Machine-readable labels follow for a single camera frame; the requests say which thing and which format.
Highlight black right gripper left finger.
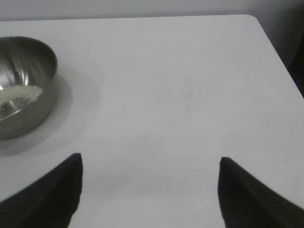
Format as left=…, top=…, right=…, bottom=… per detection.
left=0, top=153, right=83, bottom=228

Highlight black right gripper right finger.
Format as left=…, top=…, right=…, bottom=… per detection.
left=218, top=156, right=304, bottom=228

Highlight white rice grains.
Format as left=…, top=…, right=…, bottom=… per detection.
left=0, top=85, right=44, bottom=113

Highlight stainless steel mixing bowl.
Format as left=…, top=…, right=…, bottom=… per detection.
left=0, top=36, right=59, bottom=141

